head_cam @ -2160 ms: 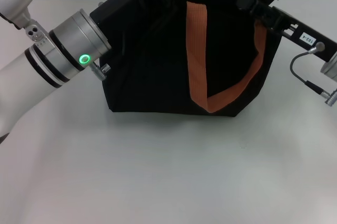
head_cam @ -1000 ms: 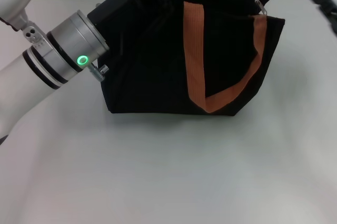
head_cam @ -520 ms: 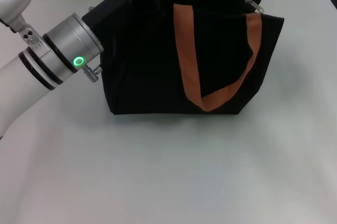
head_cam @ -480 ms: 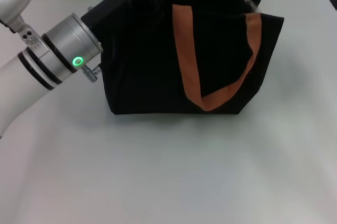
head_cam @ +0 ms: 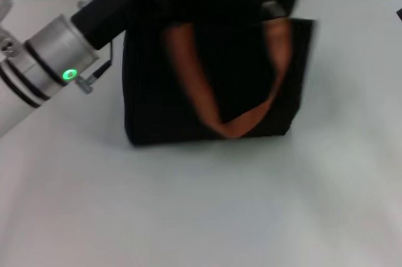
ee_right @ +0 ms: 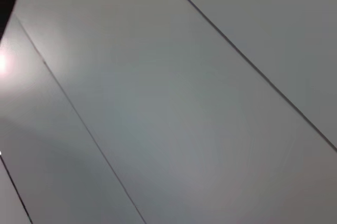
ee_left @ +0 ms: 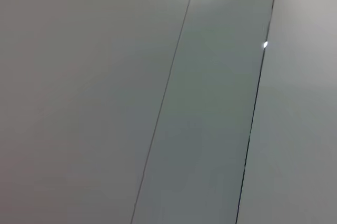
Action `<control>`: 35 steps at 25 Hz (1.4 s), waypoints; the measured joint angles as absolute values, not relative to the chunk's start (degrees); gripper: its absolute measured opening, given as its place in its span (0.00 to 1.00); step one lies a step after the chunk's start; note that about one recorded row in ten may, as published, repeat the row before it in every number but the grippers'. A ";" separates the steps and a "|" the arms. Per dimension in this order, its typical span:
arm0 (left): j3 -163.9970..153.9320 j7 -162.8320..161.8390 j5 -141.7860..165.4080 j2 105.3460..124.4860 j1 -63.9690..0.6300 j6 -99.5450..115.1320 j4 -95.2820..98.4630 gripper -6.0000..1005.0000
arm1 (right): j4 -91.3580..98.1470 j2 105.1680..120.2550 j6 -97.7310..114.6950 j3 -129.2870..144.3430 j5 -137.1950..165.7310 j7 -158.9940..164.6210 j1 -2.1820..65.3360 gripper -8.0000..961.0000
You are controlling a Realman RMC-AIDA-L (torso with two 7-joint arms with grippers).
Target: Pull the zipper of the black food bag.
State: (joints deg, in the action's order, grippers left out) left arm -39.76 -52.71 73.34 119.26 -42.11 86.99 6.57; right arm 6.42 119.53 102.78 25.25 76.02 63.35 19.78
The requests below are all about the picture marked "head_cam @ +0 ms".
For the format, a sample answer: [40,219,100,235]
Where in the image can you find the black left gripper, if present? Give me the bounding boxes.
[70,0,204,50]

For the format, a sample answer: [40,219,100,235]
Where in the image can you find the black bag with orange handles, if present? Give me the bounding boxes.
[121,0,317,147]

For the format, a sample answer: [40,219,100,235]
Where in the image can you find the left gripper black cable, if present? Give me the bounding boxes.
[75,39,114,94]

